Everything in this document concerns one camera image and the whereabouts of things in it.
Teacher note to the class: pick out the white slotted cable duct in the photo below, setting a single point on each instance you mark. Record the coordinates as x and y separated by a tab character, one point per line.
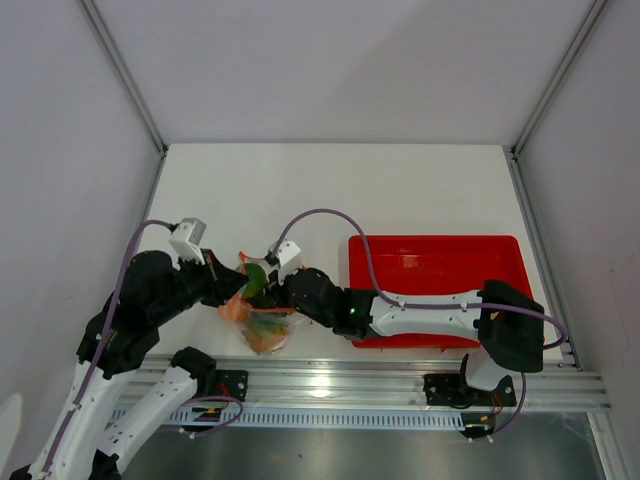
414	419

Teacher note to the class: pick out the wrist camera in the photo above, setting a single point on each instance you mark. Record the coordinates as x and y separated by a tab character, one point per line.
185	240
285	257

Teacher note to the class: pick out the aluminium corner post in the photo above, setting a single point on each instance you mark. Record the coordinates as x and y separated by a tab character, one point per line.
577	45
116	61

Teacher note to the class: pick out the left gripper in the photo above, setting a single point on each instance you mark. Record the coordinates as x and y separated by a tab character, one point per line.
223	280

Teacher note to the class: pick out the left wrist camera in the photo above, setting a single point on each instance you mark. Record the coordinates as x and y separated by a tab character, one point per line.
185	240

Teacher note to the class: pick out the toy pineapple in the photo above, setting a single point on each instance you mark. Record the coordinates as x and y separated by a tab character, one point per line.
268	326

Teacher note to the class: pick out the aluminium mounting rail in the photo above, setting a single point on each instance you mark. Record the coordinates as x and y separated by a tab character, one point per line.
397	384

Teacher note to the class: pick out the left aluminium corner post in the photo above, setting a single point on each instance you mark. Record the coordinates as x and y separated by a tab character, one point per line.
116	61

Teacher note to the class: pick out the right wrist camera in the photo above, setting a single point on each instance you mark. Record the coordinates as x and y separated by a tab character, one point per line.
285	257

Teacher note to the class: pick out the toy orange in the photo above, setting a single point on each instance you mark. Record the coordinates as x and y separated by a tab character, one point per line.
234	310

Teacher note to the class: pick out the green toy lime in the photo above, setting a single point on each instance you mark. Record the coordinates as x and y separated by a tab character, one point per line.
257	280

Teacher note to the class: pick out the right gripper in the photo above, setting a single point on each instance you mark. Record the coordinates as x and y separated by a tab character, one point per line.
277	290

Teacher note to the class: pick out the red plastic tray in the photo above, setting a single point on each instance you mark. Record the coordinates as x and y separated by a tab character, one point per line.
434	265

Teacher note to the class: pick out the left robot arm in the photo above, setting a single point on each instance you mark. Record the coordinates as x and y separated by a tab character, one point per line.
151	290

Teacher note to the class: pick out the clear zip top bag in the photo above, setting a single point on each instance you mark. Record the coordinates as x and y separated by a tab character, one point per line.
295	318

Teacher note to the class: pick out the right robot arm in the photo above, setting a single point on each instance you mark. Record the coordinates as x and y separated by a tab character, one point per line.
506	324

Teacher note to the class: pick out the right aluminium corner post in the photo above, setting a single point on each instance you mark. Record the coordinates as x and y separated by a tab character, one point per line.
577	45

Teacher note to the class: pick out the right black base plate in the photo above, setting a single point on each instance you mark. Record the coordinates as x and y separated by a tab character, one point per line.
449	390

